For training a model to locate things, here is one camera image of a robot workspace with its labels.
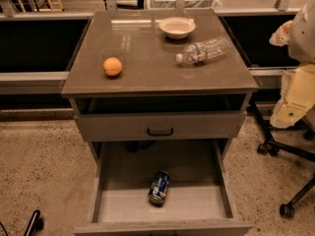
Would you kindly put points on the black office chair base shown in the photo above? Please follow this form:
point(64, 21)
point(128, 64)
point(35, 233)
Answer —
point(272, 147)

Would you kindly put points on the open grey middle drawer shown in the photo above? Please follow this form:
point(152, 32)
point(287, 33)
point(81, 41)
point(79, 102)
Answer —
point(197, 201)

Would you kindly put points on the blue pepsi can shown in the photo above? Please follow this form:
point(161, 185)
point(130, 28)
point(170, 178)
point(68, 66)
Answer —
point(158, 189)

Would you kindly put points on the black chair leg bottom left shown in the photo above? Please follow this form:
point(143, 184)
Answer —
point(35, 223)

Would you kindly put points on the white paper bowl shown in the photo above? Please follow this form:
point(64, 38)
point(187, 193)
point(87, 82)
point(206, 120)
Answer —
point(177, 27)

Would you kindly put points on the wire mesh basket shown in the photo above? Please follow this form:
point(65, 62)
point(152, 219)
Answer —
point(187, 4)

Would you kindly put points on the clear plastic water bottle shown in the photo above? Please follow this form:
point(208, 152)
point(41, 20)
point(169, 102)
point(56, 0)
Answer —
point(203, 50)

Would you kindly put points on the orange fruit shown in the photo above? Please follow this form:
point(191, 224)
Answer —
point(112, 66)

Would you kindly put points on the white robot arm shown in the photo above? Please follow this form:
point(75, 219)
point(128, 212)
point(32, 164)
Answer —
point(298, 86)

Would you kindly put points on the grey drawer cabinet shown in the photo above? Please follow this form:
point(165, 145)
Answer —
point(150, 81)

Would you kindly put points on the closed grey top drawer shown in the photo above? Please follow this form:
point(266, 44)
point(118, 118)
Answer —
point(186, 125)

